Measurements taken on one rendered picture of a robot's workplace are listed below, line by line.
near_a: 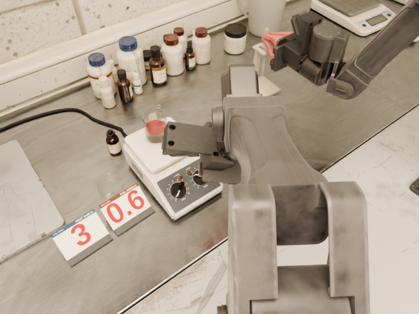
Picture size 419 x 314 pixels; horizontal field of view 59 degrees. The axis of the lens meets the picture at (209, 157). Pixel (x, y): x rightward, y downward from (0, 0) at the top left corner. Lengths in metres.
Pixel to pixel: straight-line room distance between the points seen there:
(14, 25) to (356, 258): 0.95
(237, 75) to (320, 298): 0.34
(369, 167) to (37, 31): 0.88
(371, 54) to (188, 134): 0.42
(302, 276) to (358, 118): 0.79
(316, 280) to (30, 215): 0.66
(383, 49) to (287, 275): 0.59
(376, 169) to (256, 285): 0.70
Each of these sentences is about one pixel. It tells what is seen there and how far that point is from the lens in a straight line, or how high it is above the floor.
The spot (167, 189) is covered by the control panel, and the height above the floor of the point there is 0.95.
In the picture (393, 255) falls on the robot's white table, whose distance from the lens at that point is 0.81.
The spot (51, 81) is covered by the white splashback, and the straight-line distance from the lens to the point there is 1.10.
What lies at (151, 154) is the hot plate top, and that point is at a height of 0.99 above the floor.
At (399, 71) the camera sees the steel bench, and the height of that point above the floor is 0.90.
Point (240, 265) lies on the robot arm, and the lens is 0.25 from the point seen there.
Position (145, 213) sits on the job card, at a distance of 0.78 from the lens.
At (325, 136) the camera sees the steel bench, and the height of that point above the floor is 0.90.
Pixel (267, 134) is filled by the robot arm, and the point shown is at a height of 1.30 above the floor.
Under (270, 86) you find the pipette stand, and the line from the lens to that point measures 1.07.
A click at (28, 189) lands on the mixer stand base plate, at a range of 0.89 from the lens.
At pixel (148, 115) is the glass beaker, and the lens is 0.79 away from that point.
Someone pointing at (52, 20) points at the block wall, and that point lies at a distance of 1.08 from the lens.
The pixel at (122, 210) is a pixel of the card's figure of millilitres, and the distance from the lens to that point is 0.78.
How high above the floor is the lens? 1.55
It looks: 48 degrees down
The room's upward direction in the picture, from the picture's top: straight up
